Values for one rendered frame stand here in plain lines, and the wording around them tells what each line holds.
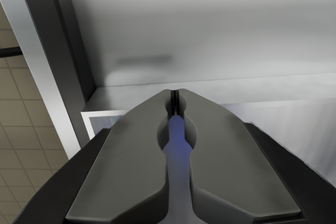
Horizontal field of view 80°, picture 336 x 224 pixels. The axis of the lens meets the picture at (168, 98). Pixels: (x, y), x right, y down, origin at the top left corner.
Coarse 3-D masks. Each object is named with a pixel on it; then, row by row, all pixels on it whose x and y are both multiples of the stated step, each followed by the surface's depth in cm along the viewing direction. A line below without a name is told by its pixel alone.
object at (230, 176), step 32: (192, 96) 11; (192, 128) 9; (224, 128) 8; (192, 160) 7; (224, 160) 7; (256, 160) 7; (192, 192) 7; (224, 192) 6; (256, 192) 6; (288, 192) 6
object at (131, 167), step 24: (168, 96) 11; (120, 120) 9; (144, 120) 9; (120, 144) 8; (144, 144) 8; (96, 168) 7; (120, 168) 7; (144, 168) 7; (96, 192) 6; (120, 192) 6; (144, 192) 6; (168, 192) 7; (72, 216) 5; (96, 216) 5; (120, 216) 6; (144, 216) 6
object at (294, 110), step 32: (96, 96) 15; (128, 96) 14; (224, 96) 13; (256, 96) 13; (288, 96) 13; (320, 96) 13; (96, 128) 14; (288, 128) 18; (320, 128) 18; (320, 160) 20
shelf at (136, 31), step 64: (0, 0) 13; (128, 0) 13; (192, 0) 13; (256, 0) 13; (320, 0) 13; (128, 64) 15; (192, 64) 15; (256, 64) 15; (320, 64) 15; (64, 128) 18
